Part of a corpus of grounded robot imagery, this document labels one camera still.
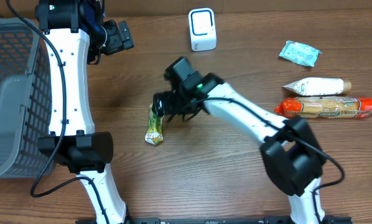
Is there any green snack packet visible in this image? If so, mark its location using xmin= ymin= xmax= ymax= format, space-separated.
xmin=145 ymin=103 xmax=164 ymax=145

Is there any teal snack packet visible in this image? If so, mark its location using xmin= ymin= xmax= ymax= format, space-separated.
xmin=279 ymin=40 xmax=322 ymax=67

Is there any white tube gold cap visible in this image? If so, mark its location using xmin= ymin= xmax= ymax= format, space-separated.
xmin=283 ymin=77 xmax=351 ymax=96

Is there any orange spaghetti package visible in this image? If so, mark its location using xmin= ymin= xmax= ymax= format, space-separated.
xmin=274 ymin=96 xmax=372 ymax=118

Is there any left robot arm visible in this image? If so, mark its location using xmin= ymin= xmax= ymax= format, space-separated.
xmin=35 ymin=0 xmax=134 ymax=223

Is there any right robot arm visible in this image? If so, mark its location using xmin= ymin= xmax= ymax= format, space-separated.
xmin=152 ymin=57 xmax=327 ymax=223

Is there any white barcode scanner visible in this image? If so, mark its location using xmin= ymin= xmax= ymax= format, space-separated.
xmin=188 ymin=7 xmax=217 ymax=52

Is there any grey plastic shopping basket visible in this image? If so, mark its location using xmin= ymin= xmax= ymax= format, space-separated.
xmin=0 ymin=18 xmax=52 ymax=179

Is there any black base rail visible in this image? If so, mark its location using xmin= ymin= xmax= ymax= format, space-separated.
xmin=75 ymin=216 xmax=353 ymax=224

